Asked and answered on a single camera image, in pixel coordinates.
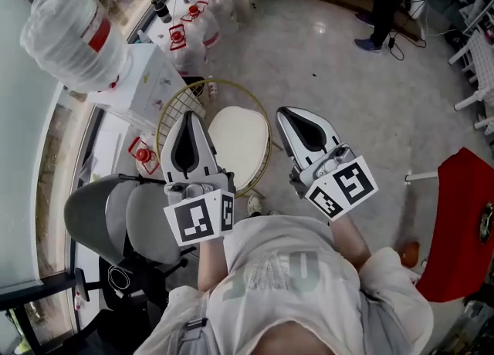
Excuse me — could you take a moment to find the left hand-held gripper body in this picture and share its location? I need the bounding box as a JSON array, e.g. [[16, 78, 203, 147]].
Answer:
[[163, 171, 237, 247]]

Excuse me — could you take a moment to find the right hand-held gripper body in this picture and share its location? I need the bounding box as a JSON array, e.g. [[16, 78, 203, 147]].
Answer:
[[289, 144, 380, 223]]

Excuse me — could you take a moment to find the round white cushion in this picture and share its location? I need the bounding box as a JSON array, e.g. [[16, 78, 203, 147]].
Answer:
[[207, 106, 270, 192]]

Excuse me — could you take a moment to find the gold wire chair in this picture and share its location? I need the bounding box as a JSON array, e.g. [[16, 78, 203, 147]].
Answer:
[[155, 78, 283, 199]]

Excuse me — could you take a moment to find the person's right forearm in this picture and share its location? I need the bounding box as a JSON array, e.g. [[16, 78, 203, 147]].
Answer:
[[330, 212, 373, 270]]

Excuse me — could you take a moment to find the person's left forearm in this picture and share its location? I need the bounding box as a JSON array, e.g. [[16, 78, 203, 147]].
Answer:
[[197, 236, 229, 292]]

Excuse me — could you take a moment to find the grey office chair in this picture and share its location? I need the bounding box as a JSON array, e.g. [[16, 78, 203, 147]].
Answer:
[[63, 173, 198, 310]]

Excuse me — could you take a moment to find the white slatted chair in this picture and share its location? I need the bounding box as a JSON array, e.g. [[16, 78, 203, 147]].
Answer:
[[448, 28, 494, 131]]

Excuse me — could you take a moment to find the clear water jug red cap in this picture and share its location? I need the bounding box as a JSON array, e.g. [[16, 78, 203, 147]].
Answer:
[[203, 0, 241, 35], [127, 136, 161, 177], [168, 24, 207, 73], [180, 0, 222, 50]]

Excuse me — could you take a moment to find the person's white shoe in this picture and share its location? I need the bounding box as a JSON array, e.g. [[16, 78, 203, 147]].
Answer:
[[246, 194, 264, 216]]

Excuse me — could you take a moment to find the black waste bin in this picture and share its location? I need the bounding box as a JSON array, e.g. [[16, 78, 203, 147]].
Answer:
[[181, 75, 208, 99]]

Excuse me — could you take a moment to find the white water dispenser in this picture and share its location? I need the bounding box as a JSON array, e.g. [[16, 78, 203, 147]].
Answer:
[[87, 42, 187, 123]]

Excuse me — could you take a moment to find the orange round object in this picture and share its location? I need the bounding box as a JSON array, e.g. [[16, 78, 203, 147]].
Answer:
[[398, 241, 421, 269]]

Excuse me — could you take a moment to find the person's white shirt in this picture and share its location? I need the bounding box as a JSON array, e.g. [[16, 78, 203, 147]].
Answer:
[[134, 214, 435, 355]]

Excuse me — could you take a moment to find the black thermos bottle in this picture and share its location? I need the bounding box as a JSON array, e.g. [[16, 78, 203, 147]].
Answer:
[[151, 0, 173, 24]]

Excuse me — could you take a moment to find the large plastic-wrapped water bottle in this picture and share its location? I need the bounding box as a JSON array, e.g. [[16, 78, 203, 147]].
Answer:
[[19, 0, 133, 94]]

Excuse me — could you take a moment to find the white coiled cable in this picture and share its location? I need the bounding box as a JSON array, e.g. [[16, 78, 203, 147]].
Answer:
[[107, 264, 133, 293]]

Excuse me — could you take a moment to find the black power adapter cable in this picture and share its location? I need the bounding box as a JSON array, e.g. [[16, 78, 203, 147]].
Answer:
[[387, 27, 428, 62]]

